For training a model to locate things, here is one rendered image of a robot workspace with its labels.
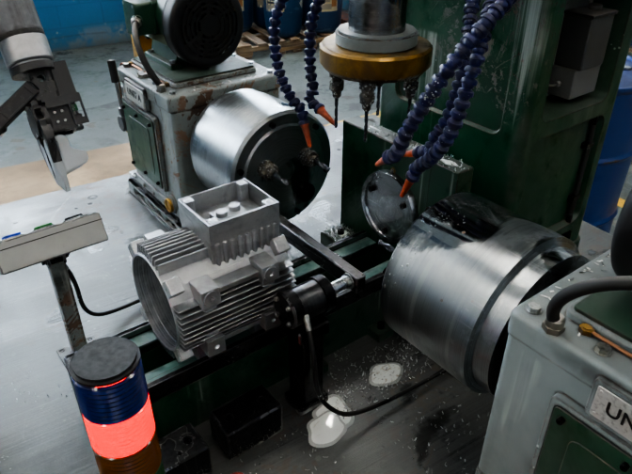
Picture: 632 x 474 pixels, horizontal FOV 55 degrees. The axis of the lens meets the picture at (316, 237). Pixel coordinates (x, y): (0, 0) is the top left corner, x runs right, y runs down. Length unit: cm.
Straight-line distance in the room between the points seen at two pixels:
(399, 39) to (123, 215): 93
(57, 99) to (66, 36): 540
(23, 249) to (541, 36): 87
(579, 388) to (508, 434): 15
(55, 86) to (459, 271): 72
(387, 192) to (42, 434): 72
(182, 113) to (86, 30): 520
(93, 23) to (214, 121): 530
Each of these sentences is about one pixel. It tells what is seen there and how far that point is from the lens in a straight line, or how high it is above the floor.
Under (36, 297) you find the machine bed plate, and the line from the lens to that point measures 141.
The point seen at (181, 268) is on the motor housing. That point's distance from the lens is 89.
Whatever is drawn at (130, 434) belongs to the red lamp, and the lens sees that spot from 60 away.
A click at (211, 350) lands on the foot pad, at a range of 93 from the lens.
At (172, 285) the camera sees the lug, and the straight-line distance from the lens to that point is 86.
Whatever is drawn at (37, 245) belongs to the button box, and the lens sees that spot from 106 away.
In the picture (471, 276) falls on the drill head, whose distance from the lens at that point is 81.
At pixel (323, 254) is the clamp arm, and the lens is 100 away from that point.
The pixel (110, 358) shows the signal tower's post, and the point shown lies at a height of 122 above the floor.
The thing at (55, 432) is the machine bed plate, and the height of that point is 80.
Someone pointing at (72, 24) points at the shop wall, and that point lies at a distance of 649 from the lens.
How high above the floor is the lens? 159
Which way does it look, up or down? 32 degrees down
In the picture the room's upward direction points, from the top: straight up
